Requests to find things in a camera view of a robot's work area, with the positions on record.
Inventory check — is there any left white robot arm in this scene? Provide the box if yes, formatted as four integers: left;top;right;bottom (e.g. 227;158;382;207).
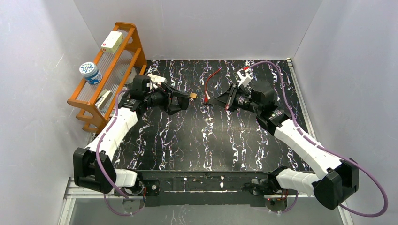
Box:
73;75;191;198

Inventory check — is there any small white cardboard box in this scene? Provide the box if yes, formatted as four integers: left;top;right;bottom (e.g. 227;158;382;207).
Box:
148;74;168;84

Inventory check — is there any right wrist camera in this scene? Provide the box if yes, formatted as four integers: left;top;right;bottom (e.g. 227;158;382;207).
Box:
237;67;253;88

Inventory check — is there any orange wooden shelf rack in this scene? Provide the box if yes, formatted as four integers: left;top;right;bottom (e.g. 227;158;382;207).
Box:
67;22;148;134

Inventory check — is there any brass padlock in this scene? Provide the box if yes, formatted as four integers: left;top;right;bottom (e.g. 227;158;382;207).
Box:
189;92;198;101

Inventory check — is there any clear glass bowl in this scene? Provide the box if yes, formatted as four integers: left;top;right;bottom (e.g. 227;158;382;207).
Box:
125;67;137;84

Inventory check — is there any red cable padlock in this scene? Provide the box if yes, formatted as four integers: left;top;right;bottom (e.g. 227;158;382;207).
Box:
203;68;221;105

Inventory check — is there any blue white round jar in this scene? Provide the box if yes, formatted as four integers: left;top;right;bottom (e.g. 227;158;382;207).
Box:
79;62;103;85

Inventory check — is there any white stapler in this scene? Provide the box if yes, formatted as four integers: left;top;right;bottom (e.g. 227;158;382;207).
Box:
94;89;113;111

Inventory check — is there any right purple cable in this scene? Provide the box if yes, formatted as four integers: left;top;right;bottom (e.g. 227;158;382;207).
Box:
247;60;389;218

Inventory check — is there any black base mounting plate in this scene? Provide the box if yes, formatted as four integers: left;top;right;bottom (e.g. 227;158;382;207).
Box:
122;174;297;207

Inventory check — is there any white green box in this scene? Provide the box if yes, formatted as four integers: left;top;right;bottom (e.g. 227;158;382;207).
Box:
100;31;123;54

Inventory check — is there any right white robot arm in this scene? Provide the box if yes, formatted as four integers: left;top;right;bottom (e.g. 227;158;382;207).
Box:
209;82;359;210

